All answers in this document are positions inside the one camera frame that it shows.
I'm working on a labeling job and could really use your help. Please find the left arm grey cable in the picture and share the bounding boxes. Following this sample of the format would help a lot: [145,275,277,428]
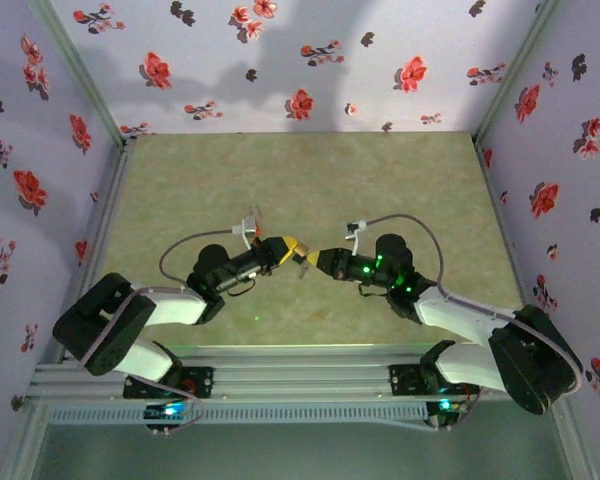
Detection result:
[77,228,239,436]

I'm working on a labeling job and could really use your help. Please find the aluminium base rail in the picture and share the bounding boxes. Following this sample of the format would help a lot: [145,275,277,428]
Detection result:
[27,347,576,401]

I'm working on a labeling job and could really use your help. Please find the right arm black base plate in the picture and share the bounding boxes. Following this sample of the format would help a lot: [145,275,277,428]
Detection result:
[388,363,481,397]

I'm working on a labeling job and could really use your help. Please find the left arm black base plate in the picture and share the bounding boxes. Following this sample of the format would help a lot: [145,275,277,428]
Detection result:
[123,364,215,400]

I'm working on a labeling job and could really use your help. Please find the aluminium side rail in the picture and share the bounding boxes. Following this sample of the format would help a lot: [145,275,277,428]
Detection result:
[472,134,541,351]
[59,135,137,361]

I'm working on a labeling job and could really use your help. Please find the white slotted cable duct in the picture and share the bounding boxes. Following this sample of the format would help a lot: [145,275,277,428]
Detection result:
[47,403,429,426]

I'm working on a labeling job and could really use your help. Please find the aluminium corner post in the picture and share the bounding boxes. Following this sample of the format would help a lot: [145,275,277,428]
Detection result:
[472,0,564,141]
[29,0,129,149]

